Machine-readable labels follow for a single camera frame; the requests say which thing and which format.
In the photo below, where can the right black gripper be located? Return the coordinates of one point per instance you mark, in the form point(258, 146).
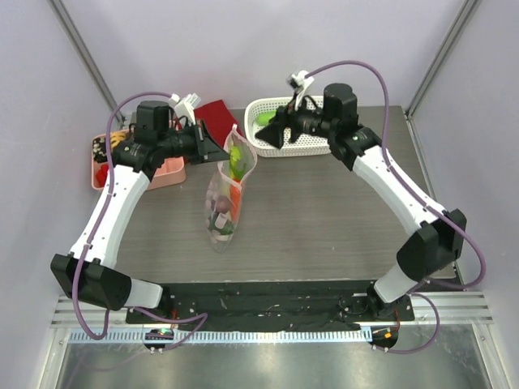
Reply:
point(292, 122)

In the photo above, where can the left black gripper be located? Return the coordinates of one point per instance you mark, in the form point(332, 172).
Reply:
point(206, 148)

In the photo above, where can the toy celery leek stalk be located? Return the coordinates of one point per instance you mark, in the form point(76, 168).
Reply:
point(229, 172)

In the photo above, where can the toy orange carrot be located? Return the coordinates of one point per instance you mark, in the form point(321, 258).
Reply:
point(235, 198)

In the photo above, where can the clear zip top bag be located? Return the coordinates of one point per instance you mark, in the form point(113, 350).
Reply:
point(234, 137)

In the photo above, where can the toy purple onion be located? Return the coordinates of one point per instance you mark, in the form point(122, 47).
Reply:
point(222, 204)

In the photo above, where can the toy dark green avocado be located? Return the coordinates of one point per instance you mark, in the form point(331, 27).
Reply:
point(227, 229)

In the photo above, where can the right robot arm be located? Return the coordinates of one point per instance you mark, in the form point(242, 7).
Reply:
point(434, 234)

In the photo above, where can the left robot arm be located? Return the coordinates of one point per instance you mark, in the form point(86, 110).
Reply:
point(163, 129)

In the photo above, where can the toy green cucumber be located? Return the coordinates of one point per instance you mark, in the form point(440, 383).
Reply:
point(263, 119)

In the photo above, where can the red folded cloth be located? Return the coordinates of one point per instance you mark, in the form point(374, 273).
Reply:
point(218, 119)

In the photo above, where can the pink compartment tray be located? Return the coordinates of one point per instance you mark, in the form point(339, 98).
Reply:
point(172, 172)

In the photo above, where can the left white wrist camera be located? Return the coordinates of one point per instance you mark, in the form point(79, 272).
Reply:
point(185, 107)

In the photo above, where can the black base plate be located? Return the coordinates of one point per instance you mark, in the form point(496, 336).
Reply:
point(261, 306)

